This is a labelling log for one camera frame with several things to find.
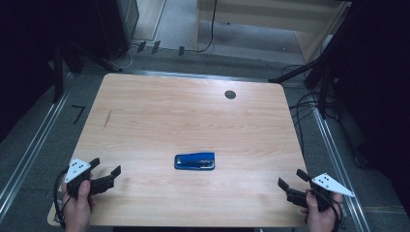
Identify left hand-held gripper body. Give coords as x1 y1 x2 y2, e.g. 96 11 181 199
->
64 158 95 198

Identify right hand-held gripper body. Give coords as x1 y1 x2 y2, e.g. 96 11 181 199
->
307 172 356 213

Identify blue rectangular case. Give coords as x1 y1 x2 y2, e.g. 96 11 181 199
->
173 152 216 171

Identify person's right hand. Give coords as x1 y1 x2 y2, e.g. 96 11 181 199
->
300 188 344 232

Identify person's left hand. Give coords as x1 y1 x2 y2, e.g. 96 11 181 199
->
62 179 97 232

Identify black metal stand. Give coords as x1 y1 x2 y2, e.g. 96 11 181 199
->
52 38 124 104

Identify black stand leg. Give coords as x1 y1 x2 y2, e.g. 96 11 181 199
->
268 57 327 84

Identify black curtain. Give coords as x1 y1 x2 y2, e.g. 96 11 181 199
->
0 0 101 144
317 0 410 216

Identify dark cabinet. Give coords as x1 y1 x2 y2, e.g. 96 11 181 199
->
96 0 140 60

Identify light wooden cabinet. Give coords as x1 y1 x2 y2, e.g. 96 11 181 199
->
194 0 351 64

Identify right hand-held gripper cable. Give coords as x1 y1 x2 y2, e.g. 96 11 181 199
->
310 188 343 232

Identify metal floor rail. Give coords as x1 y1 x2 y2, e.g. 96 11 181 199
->
0 72 75 223
69 69 306 85
309 105 372 232

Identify black floor cables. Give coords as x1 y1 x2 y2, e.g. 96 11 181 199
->
281 64 339 156

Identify white floor cable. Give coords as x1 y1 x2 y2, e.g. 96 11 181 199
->
119 43 140 71

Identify hanging black cable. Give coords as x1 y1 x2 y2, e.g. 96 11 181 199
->
178 0 219 56

